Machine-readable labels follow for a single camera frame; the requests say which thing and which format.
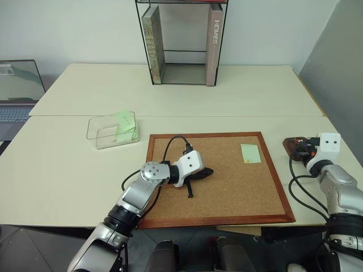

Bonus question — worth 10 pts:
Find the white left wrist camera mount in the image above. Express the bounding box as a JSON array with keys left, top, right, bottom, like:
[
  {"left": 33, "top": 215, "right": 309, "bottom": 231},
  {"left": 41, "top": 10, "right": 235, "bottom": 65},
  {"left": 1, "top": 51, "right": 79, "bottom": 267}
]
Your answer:
[{"left": 172, "top": 150, "right": 205, "bottom": 188}]

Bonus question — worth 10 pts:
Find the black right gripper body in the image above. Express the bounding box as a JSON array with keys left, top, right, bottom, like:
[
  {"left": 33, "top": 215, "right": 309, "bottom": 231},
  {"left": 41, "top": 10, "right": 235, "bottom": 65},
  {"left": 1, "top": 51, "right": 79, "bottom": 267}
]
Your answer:
[{"left": 297, "top": 136, "right": 322, "bottom": 167}]

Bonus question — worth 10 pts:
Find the clear plastic box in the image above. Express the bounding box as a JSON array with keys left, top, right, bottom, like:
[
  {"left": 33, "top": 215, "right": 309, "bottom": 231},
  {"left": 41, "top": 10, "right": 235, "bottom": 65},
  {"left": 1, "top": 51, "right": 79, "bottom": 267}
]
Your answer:
[{"left": 86, "top": 110, "right": 141, "bottom": 150}]

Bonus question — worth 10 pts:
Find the dark rounded shape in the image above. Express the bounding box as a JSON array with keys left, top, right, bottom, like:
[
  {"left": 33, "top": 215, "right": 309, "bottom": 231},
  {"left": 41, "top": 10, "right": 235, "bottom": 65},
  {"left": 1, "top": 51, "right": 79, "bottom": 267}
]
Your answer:
[
  {"left": 211, "top": 236, "right": 258, "bottom": 272},
  {"left": 147, "top": 239, "right": 180, "bottom": 272}
]

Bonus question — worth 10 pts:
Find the cork board with wooden frame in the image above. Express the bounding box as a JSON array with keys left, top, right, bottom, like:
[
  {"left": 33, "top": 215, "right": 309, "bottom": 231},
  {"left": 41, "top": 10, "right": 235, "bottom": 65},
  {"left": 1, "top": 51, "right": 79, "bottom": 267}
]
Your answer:
[{"left": 135, "top": 131, "right": 296, "bottom": 230}]

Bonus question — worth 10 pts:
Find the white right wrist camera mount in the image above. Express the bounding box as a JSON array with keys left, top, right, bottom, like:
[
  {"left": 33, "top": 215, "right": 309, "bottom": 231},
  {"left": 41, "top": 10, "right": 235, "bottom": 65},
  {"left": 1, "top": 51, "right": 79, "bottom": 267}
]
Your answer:
[{"left": 306, "top": 133, "right": 341, "bottom": 171}]

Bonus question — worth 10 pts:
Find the olive FEED book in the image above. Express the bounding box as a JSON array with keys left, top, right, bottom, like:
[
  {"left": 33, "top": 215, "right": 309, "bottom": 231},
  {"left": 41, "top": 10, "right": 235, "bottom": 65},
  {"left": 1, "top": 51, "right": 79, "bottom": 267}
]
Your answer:
[{"left": 141, "top": 5, "right": 166, "bottom": 85}]

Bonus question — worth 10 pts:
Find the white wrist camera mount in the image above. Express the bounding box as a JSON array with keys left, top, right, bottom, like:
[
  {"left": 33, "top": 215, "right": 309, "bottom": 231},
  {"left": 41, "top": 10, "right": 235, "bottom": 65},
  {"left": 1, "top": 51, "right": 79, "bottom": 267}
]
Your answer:
[
  {"left": 306, "top": 133, "right": 341, "bottom": 171},
  {"left": 172, "top": 150, "right": 205, "bottom": 188}
]

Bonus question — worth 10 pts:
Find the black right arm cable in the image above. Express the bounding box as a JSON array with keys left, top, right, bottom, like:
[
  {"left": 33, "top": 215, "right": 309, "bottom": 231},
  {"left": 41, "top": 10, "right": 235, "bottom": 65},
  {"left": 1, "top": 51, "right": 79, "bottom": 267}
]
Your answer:
[{"left": 288, "top": 156, "right": 332, "bottom": 219}]

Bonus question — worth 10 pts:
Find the black wire shelf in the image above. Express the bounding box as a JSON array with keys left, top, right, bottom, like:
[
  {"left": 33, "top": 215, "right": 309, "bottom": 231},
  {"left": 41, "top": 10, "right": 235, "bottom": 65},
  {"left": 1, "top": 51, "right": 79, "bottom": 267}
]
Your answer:
[{"left": 134, "top": 0, "right": 229, "bottom": 87}]

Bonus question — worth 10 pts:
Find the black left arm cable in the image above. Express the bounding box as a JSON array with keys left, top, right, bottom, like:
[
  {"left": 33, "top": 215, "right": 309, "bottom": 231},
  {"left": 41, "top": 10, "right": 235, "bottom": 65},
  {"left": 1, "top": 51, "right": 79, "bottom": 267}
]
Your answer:
[{"left": 121, "top": 135, "right": 194, "bottom": 229}]

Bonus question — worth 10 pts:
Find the green sticky note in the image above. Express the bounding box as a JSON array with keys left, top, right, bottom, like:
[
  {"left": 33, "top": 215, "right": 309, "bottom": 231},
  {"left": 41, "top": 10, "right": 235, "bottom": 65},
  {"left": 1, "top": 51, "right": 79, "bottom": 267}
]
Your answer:
[
  {"left": 113, "top": 109, "right": 136, "bottom": 133},
  {"left": 240, "top": 143, "right": 262, "bottom": 164},
  {"left": 114, "top": 124, "right": 140, "bottom": 143}
]

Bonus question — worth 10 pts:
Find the brown wooden tray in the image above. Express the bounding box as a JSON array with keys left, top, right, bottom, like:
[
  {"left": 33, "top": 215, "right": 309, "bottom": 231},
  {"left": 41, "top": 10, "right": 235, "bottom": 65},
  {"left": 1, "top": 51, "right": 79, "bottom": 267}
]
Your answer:
[{"left": 282, "top": 136, "right": 313, "bottom": 163}]

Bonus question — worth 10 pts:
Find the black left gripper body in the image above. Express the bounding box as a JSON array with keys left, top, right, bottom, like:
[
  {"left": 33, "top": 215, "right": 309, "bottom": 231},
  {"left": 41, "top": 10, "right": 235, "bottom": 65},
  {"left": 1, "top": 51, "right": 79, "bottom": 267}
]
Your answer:
[{"left": 184, "top": 169, "right": 205, "bottom": 182}]

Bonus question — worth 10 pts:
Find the pink HOMES book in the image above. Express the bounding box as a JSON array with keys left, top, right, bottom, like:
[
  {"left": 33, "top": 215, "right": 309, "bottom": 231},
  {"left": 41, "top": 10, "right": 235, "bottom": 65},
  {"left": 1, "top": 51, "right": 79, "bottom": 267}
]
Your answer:
[{"left": 205, "top": 3, "right": 224, "bottom": 87}]

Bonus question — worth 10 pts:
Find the grey laptop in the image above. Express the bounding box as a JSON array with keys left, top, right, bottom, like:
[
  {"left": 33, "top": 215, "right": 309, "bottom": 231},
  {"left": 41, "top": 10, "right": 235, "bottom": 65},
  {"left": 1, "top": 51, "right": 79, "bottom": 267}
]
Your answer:
[{"left": 0, "top": 59, "right": 47, "bottom": 142}]

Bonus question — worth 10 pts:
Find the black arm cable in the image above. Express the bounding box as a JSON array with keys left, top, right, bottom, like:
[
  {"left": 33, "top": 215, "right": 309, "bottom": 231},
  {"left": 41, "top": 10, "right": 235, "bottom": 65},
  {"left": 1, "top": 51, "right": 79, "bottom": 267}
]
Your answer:
[
  {"left": 288, "top": 156, "right": 332, "bottom": 219},
  {"left": 121, "top": 135, "right": 194, "bottom": 229}
]

